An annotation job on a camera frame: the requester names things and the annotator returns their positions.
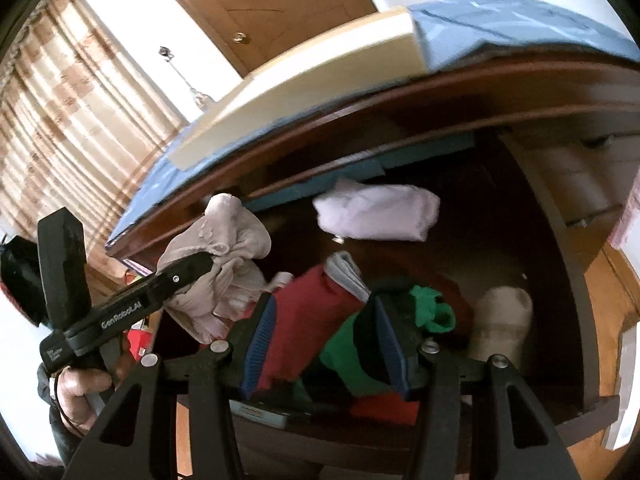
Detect small wooden desk drawer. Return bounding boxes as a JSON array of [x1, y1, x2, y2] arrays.
[[520, 125, 640, 211], [562, 200, 631, 261]]

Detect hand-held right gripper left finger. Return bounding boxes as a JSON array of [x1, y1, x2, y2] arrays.
[[62, 292, 278, 480]]

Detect white lilac underwear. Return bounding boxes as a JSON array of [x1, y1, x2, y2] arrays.
[[312, 177, 441, 242]]

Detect beige patterned curtain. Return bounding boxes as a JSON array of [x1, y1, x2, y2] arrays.
[[0, 0, 188, 281]]

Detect dark flat box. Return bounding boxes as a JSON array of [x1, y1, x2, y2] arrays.
[[230, 399, 313, 429]]

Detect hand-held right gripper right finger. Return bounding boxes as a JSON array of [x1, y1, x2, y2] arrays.
[[372, 294, 581, 480]]

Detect colourful packets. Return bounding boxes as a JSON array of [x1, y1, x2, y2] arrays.
[[127, 322, 156, 361]]

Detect pink patterned cloth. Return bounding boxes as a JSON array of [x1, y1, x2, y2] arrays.
[[612, 170, 640, 251]]

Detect person's left hand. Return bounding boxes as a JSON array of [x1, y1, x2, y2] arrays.
[[54, 334, 134, 435]]

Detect green and black sock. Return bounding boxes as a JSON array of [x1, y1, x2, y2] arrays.
[[320, 282, 457, 398]]

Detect black red bag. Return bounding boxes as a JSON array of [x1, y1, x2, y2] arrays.
[[0, 237, 51, 328]]

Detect blue checked tablecloth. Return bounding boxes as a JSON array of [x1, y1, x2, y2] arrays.
[[106, 0, 640, 257]]

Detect cream shallow tray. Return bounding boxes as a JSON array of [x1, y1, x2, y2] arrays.
[[170, 6, 426, 171]]

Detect beige underwear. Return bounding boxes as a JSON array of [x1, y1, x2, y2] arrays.
[[467, 285, 535, 361]]

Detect white flat box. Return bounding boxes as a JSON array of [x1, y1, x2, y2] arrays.
[[602, 320, 640, 453]]

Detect dark red underwear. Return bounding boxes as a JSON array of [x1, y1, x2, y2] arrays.
[[255, 262, 366, 393]]

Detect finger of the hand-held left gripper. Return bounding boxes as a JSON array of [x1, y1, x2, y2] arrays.
[[125, 251, 215, 312]]

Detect pinkish white sock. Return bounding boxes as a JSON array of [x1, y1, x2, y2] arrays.
[[157, 192, 273, 346]]

